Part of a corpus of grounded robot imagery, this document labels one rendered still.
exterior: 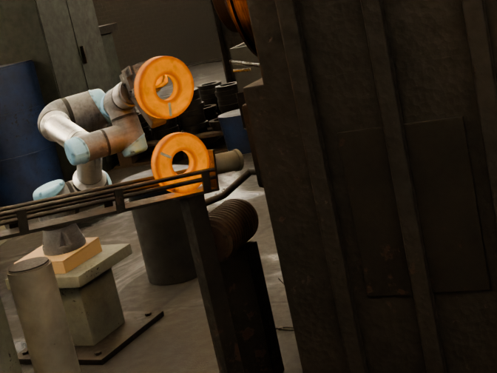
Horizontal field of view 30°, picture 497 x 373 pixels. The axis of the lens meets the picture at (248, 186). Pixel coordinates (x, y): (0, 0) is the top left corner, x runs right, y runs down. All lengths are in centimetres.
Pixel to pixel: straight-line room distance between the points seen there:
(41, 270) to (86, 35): 423
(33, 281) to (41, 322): 11
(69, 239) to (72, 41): 334
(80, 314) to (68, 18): 351
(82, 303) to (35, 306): 73
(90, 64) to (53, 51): 43
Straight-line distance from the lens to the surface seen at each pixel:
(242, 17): 255
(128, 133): 257
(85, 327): 326
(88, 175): 316
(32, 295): 250
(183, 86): 236
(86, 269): 316
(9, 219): 219
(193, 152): 239
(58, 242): 324
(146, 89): 231
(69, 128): 267
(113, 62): 1079
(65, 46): 636
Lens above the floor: 114
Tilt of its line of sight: 13 degrees down
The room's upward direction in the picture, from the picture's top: 12 degrees counter-clockwise
